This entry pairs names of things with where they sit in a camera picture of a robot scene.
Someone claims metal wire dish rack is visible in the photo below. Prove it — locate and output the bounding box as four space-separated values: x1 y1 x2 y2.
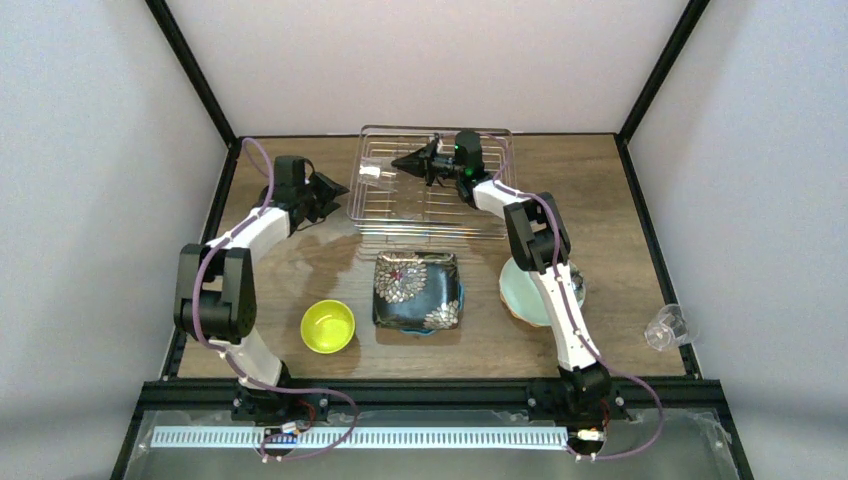
347 124 506 239

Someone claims clear plastic glass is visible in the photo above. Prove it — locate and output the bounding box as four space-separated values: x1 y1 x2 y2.
644 304 699 351
356 158 397 192

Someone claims black floral square plate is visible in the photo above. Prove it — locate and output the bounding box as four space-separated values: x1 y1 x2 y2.
372 250 462 331

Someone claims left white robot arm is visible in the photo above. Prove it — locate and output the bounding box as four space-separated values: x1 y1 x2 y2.
173 155 349 393

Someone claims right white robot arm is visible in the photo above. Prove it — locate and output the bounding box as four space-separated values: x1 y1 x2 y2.
391 130 612 404

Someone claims blue plate under square plate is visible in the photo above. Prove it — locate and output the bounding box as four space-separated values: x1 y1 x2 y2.
400 284 465 337

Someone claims yellow-green small bowl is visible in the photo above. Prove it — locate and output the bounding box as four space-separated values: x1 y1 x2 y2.
300 299 356 355

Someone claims light blue floral plate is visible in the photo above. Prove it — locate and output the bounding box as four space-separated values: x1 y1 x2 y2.
499 258 586 327

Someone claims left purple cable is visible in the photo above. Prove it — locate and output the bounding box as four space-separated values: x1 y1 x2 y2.
190 137 362 463

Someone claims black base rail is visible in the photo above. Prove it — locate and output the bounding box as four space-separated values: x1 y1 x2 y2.
135 377 727 425

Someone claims left black frame post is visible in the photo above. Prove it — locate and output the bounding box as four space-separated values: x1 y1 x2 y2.
145 0 237 148

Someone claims black frame post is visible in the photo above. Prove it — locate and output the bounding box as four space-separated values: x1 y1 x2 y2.
145 0 237 148
617 0 710 144

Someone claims white slotted cable duct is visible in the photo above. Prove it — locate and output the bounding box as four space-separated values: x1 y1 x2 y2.
146 426 569 450

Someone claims right black frame post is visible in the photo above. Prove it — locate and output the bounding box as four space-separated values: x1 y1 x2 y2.
617 0 710 144

